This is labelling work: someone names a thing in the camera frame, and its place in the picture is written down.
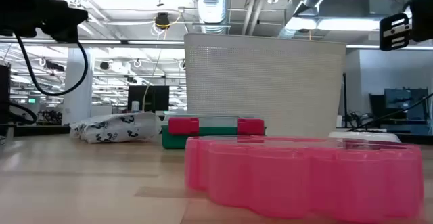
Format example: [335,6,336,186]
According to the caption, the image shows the black table edge rail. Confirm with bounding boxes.
[12,125,433,146]

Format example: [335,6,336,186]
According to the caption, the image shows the black upright pole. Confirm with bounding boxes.
[342,72,348,128]

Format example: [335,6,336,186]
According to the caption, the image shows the white bag with black print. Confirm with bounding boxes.
[69,111,164,145]

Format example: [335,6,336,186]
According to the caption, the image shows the white packet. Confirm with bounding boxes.
[327,131,403,143]

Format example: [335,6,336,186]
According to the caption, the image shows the white perforated plastic basket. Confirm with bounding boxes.
[183,32,348,139]

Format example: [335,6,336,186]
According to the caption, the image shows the pink plastic pill organizer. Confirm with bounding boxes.
[184,135,426,223]

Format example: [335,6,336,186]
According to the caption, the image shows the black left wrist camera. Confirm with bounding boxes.
[39,0,89,44]

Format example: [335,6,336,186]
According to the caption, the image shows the silver ribbed ceiling duct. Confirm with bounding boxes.
[193,0,232,35]

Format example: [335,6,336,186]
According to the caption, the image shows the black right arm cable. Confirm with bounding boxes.
[347,93,433,132]

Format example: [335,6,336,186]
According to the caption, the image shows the black ceiling-mounted device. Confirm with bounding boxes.
[154,12,171,31]

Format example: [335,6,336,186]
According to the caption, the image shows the white building column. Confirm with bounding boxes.
[63,47,95,125]

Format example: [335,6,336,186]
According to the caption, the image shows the blue machine cabinet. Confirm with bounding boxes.
[383,87,430,121]

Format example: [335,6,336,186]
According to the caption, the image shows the black computer monitor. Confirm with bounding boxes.
[127,85,170,114]

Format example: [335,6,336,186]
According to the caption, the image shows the black left camera cable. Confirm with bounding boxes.
[14,33,89,97]

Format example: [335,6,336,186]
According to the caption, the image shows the black equipment post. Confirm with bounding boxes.
[0,64,12,135]

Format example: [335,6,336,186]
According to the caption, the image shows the black looped floor cable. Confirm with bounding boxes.
[6,101,39,125]

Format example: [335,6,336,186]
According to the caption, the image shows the green box with red latches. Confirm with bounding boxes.
[161,114,267,150]

